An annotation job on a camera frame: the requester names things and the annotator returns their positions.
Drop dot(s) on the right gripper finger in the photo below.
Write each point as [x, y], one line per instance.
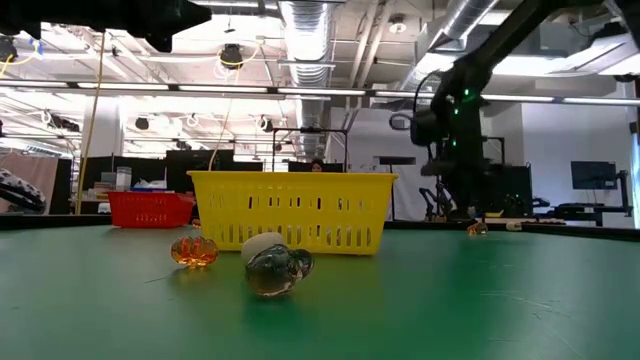
[467, 197]

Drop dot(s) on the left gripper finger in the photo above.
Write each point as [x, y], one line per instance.
[187, 17]

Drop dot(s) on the orange glass pumpkin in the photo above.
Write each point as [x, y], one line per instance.
[196, 223]
[194, 251]
[477, 229]

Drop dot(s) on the white plastic skull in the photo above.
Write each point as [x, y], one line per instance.
[513, 226]
[257, 242]

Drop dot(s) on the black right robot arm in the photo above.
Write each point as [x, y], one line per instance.
[500, 45]

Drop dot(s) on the black background robot arm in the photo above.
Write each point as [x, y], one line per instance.
[440, 202]

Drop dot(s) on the black equipment cabinet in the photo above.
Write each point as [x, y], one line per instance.
[510, 190]

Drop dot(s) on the black round ceiling fixture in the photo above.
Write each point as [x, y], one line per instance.
[231, 56]

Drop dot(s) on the black tray stand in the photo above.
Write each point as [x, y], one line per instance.
[395, 160]

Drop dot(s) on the long ceiling light strip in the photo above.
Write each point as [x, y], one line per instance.
[220, 89]

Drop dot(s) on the black round hanging fixture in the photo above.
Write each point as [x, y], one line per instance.
[266, 124]
[142, 122]

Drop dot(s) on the black desk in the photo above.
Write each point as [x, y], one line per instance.
[575, 209]

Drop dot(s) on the black monitor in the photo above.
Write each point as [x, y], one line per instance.
[593, 175]

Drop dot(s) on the person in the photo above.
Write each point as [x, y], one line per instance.
[317, 166]

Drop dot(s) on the black partition panel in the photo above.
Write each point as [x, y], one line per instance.
[195, 165]

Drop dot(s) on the round ceiling sensor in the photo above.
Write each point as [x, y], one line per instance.
[397, 25]

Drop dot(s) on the clear plastic container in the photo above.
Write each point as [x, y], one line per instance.
[123, 179]

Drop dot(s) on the yellow plastic basket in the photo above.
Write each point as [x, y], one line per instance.
[300, 190]

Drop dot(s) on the beige partition panel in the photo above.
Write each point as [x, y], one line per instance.
[40, 165]

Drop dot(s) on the red plastic basket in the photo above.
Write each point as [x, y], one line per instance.
[150, 210]

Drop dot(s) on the black glass skull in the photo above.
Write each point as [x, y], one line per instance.
[275, 272]

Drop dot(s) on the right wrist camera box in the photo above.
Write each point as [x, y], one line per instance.
[425, 127]

